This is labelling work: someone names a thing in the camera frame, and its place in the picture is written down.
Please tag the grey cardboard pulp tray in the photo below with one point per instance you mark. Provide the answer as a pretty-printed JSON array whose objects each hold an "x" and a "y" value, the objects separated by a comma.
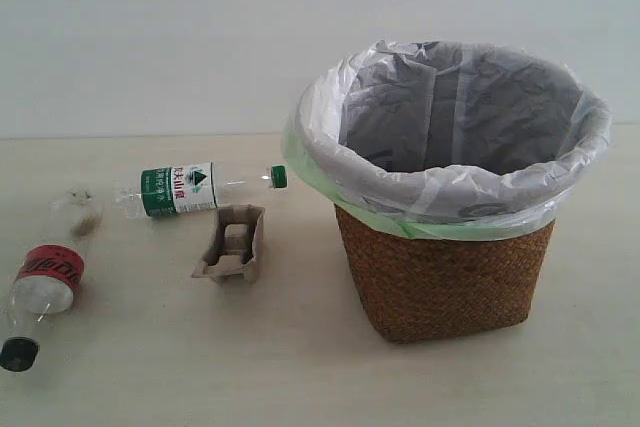
[{"x": 236, "y": 245}]

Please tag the green label water bottle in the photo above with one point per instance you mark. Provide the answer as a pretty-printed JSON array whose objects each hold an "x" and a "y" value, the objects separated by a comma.
[{"x": 187, "y": 188}]

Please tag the red label cola bottle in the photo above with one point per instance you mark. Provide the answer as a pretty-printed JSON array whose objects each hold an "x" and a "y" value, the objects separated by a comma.
[{"x": 47, "y": 282}]

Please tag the woven wicker waste basket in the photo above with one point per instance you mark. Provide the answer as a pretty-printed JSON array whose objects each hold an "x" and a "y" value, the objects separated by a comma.
[{"x": 418, "y": 290}]

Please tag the white and green bin liner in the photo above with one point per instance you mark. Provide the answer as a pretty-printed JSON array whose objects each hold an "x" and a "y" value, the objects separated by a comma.
[{"x": 445, "y": 140}]

